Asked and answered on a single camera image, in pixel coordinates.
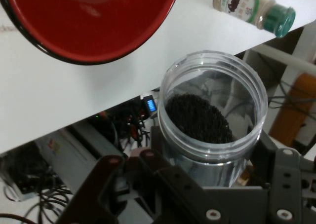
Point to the orange wooden board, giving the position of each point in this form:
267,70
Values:
293,110

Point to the clear jar with dark seeds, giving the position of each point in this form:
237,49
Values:
209,125

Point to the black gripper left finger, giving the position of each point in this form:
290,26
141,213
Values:
172,184

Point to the white table leg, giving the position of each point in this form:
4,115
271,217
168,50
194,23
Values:
276,58

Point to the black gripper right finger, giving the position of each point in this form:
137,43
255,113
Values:
286,174

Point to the grey computer case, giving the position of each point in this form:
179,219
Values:
74,150

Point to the red bowl with black rim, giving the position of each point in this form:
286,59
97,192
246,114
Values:
81,21

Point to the green-capped spice bottle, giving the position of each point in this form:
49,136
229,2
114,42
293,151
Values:
237,4

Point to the power meter with blue display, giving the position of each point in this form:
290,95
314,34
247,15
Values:
150,105

